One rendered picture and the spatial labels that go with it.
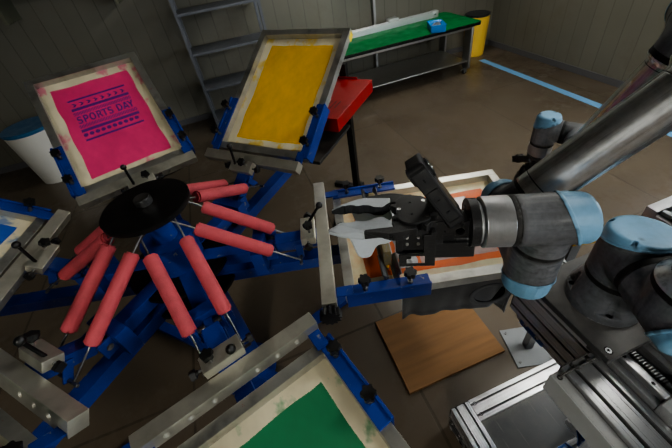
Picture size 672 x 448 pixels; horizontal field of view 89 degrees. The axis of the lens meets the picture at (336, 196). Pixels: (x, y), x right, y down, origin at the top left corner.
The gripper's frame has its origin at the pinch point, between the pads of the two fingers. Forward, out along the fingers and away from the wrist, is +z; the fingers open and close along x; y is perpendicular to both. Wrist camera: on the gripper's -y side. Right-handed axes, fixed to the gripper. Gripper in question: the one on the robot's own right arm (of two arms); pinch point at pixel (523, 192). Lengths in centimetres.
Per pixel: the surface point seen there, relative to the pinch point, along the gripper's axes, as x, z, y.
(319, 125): -77, -17, -53
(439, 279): -43, 9, 28
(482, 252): -22.1, 12.0, 16.8
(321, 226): -83, 4, -3
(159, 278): -136, -11, 25
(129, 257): -145, -17, 19
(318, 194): -83, 4, -25
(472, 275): -31.4, 8.5, 28.8
